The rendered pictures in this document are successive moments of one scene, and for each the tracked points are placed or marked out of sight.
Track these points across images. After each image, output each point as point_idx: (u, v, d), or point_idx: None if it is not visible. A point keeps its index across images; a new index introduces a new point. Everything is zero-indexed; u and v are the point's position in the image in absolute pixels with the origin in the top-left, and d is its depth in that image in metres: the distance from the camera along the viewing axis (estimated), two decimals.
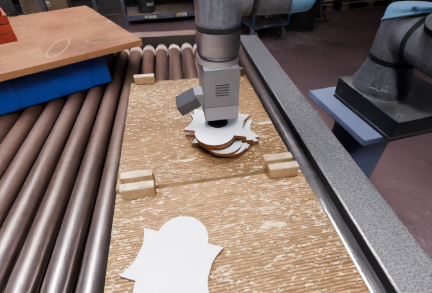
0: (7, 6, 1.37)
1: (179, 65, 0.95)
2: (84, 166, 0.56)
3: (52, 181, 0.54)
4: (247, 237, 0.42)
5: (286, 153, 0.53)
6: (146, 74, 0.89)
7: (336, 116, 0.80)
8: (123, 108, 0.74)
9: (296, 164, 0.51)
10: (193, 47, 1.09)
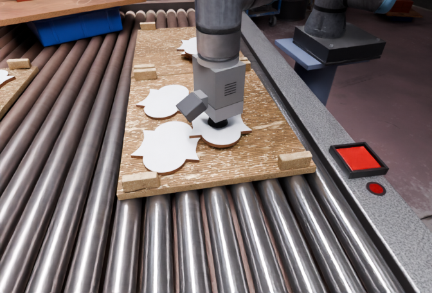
0: None
1: (174, 22, 1.22)
2: (108, 70, 0.83)
3: (87, 76, 0.80)
4: None
5: (243, 57, 0.80)
6: None
7: (291, 53, 1.07)
8: (132, 44, 1.00)
9: (248, 62, 0.78)
10: (187, 12, 1.36)
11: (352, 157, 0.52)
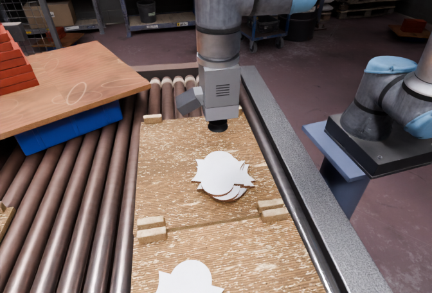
0: (20, 35, 1.46)
1: None
2: (104, 209, 0.66)
3: (78, 223, 0.63)
4: (244, 279, 0.51)
5: (278, 199, 0.62)
6: (154, 110, 0.98)
7: (325, 152, 0.89)
8: (134, 148, 0.83)
9: (285, 211, 0.60)
10: (197, 80, 1.18)
11: None
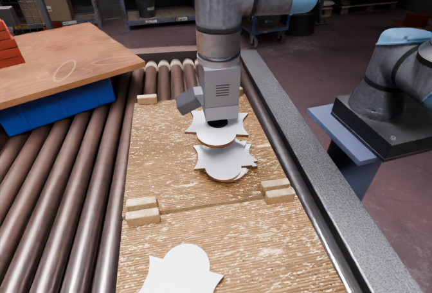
0: (11, 19, 1.39)
1: (180, 83, 0.98)
2: (91, 191, 0.59)
3: (62, 206, 0.56)
4: (246, 265, 0.45)
5: (283, 179, 0.56)
6: (149, 92, 0.92)
7: (332, 135, 0.83)
8: (126, 129, 0.76)
9: (292, 191, 0.54)
10: (195, 63, 1.12)
11: None
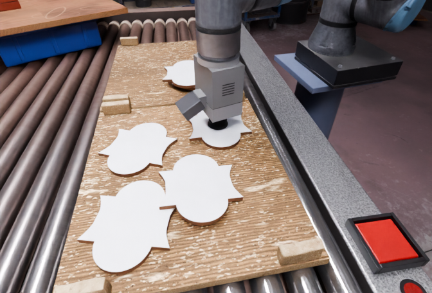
0: None
1: (161, 34, 1.09)
2: (76, 99, 0.70)
3: (50, 108, 0.67)
4: None
5: None
6: None
7: (293, 72, 0.94)
8: (110, 62, 0.87)
9: None
10: (177, 22, 1.23)
11: (378, 238, 0.39)
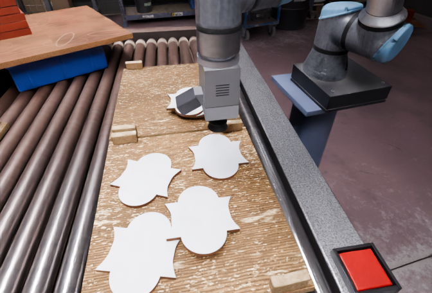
0: (17, 6, 1.56)
1: (164, 55, 1.14)
2: (86, 126, 0.76)
3: (62, 135, 0.73)
4: None
5: None
6: None
7: (288, 95, 0.99)
8: (116, 87, 0.93)
9: (240, 121, 0.70)
10: (179, 42, 1.28)
11: (358, 267, 0.44)
